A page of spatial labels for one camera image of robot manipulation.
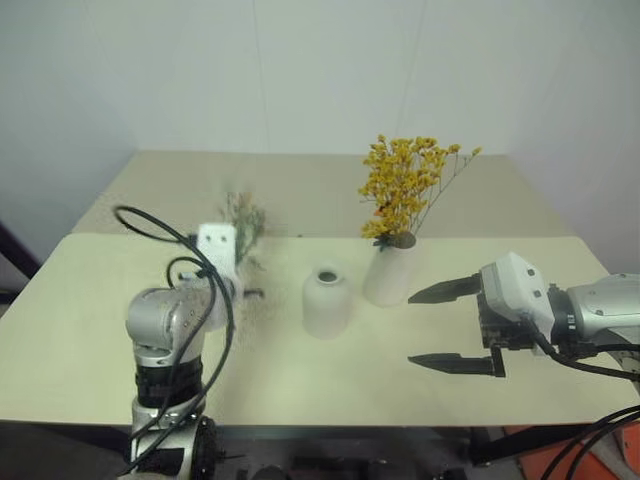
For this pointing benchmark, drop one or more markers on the short white ceramic vase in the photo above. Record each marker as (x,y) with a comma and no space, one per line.
(326,307)

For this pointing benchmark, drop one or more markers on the dark purple furniture edge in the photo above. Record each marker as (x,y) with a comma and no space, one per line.
(15,255)

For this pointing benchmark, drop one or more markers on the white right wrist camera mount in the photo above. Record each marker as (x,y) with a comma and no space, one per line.
(512,282)

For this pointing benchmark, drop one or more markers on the tall white ceramic vase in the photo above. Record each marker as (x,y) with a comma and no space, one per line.
(387,280)

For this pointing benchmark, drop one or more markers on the yellow dried flower bouquet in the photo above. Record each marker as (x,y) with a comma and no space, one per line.
(400,185)

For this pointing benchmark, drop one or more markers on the orange object under table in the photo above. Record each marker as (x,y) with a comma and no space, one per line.
(615,457)

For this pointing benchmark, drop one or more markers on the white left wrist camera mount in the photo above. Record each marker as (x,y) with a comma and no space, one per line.
(216,245)

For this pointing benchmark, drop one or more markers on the black bar under table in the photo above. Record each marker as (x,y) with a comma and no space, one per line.
(505,447)

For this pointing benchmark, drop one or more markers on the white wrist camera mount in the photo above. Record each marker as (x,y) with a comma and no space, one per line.
(512,282)
(216,245)

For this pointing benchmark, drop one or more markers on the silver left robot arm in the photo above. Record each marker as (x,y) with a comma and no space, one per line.
(155,310)

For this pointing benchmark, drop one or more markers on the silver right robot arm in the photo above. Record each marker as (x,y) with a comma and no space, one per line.
(600,310)

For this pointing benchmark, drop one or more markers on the green dried flower bouquet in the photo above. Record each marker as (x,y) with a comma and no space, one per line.
(247,220)

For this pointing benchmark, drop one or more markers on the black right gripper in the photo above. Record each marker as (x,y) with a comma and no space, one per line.
(505,332)

